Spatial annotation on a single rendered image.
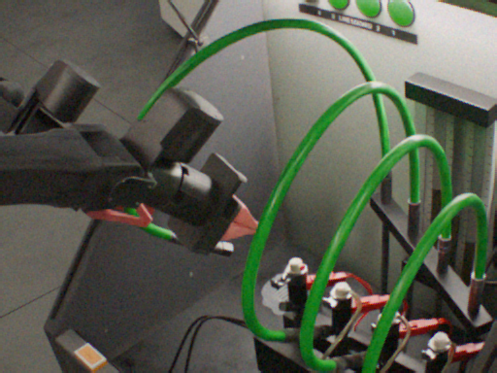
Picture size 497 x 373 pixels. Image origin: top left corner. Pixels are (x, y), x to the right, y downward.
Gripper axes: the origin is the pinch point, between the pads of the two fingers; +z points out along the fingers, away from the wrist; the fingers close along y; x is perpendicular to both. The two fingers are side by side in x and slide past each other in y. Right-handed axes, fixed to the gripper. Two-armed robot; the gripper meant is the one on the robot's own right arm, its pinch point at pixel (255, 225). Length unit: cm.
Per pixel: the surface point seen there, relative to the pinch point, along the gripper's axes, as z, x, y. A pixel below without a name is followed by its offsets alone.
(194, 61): -13.9, 9.4, 12.5
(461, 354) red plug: 18.8, -24.1, 1.3
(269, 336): 1.3, -10.8, -8.7
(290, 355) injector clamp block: 17.7, -2.2, -14.7
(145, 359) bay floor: 18.0, 23.0, -36.2
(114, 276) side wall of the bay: 6.6, 28.1, -24.7
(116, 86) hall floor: 140, 309, -35
